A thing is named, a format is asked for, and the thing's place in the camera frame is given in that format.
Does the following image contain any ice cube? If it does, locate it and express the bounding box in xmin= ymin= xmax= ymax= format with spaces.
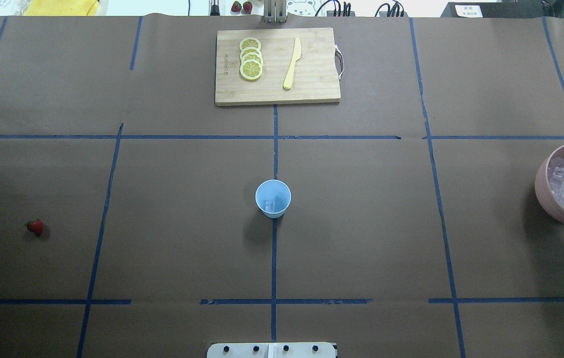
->
xmin=264 ymin=199 xmax=276 ymax=212

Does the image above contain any light blue plastic cup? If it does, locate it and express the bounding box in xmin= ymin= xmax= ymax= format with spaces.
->
xmin=255 ymin=179 xmax=292 ymax=218

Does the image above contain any bamboo cutting board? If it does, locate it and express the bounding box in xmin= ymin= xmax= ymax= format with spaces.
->
xmin=215 ymin=27 xmax=341 ymax=106

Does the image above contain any yellow plastic knife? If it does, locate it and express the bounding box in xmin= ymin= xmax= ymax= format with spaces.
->
xmin=282 ymin=37 xmax=302 ymax=90

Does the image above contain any lemon slice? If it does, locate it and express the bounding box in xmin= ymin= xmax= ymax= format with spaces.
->
xmin=241 ymin=52 xmax=263 ymax=67
xmin=240 ymin=47 xmax=263 ymax=63
xmin=239 ymin=37 xmax=262 ymax=51
xmin=239 ymin=64 xmax=264 ymax=82

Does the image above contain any tray strawberry right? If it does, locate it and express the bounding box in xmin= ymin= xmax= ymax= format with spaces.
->
xmin=242 ymin=1 xmax=253 ymax=14

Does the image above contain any tray strawberry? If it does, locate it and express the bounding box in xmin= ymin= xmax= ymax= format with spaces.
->
xmin=230 ymin=0 xmax=243 ymax=13
xmin=242 ymin=1 xmax=253 ymax=14

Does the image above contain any tray strawberry left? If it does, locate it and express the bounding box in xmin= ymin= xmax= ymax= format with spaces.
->
xmin=230 ymin=0 xmax=243 ymax=13

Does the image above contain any red strawberry on table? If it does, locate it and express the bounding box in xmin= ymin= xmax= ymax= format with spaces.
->
xmin=25 ymin=218 xmax=45 ymax=237

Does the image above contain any yellow cloth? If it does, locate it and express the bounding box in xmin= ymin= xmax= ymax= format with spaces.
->
xmin=24 ymin=0 xmax=100 ymax=16

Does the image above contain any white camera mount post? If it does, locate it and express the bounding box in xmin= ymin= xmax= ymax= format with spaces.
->
xmin=206 ymin=342 xmax=338 ymax=358

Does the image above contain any aluminium frame post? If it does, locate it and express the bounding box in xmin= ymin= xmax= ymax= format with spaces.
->
xmin=263 ymin=0 xmax=288 ymax=23

